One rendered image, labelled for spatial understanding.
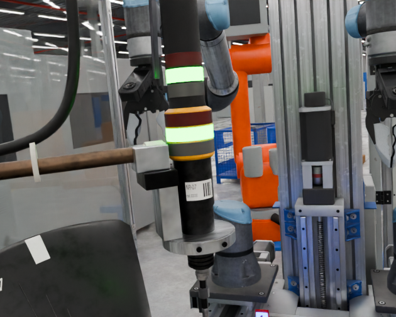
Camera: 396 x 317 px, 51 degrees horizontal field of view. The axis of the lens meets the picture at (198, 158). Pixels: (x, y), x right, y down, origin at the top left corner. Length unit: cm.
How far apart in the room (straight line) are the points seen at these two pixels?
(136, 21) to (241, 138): 370
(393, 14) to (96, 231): 64
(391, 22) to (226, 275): 78
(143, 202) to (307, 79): 414
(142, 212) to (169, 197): 488
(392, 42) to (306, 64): 47
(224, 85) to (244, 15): 315
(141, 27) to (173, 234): 63
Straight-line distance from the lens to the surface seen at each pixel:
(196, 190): 38
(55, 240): 52
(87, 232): 53
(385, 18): 87
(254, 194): 438
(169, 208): 37
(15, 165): 36
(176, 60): 37
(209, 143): 37
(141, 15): 95
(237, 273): 125
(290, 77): 130
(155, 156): 36
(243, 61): 443
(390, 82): 83
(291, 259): 141
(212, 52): 111
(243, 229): 122
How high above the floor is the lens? 159
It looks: 8 degrees down
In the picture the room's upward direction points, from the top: 5 degrees counter-clockwise
